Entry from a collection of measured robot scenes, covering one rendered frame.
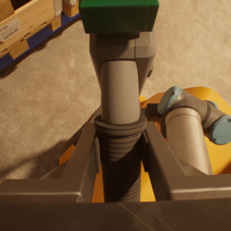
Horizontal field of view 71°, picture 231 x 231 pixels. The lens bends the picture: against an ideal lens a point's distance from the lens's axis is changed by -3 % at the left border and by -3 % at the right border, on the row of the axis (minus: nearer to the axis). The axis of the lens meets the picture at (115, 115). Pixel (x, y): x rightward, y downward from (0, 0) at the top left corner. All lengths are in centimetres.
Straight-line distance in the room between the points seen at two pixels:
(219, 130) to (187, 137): 17
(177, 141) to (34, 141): 128
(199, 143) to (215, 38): 242
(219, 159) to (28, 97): 142
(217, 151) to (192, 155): 50
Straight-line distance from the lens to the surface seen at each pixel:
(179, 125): 40
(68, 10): 155
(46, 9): 132
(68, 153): 115
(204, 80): 224
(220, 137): 55
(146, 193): 67
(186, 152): 35
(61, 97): 155
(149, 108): 57
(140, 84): 16
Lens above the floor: 147
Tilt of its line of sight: 71 degrees down
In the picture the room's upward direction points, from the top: 52 degrees clockwise
